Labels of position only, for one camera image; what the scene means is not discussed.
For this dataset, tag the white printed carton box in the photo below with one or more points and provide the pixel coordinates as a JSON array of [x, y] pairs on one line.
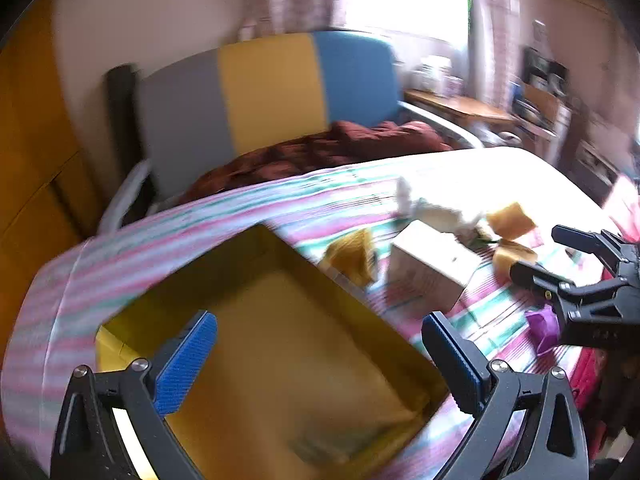
[[425, 265]]

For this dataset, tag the cluttered side shelf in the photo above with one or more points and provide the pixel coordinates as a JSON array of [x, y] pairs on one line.
[[542, 105]]

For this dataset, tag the tall white box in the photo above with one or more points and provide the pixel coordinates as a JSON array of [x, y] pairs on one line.
[[434, 72]]

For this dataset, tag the purple wrapper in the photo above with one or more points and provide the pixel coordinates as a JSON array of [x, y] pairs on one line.
[[542, 327]]

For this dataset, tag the orange cracker snack packet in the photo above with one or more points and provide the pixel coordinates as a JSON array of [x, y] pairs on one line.
[[512, 257]]

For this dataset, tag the white bed rail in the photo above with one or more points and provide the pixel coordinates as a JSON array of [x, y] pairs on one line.
[[125, 195], [440, 125]]

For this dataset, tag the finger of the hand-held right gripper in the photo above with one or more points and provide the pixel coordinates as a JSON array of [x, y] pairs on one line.
[[540, 282], [580, 240]]

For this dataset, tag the grey yellow blue headboard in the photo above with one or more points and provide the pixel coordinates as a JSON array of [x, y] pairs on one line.
[[270, 95]]

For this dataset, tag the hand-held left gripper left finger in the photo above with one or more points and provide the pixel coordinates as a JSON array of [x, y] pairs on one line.
[[185, 365]]

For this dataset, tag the dark red blanket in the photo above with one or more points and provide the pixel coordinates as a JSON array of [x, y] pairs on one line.
[[325, 150]]

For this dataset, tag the black rolled mat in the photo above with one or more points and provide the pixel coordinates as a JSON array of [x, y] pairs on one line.
[[122, 110]]

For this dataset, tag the wooden wardrobe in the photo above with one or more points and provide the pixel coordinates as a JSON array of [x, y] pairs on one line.
[[30, 160]]

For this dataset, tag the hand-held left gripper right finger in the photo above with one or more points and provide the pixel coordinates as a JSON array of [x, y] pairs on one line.
[[456, 367]]

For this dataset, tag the yellow sponge cloth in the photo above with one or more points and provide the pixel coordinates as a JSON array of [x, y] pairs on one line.
[[510, 220]]

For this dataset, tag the dark red and gold box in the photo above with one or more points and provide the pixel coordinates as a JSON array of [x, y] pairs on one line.
[[280, 360]]

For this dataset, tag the striped bed sheet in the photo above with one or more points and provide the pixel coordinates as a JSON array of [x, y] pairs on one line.
[[125, 260]]

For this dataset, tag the yellow knitted sock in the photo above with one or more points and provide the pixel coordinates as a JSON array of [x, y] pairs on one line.
[[352, 255]]

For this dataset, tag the red clothing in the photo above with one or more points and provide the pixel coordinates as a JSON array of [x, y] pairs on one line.
[[587, 375]]

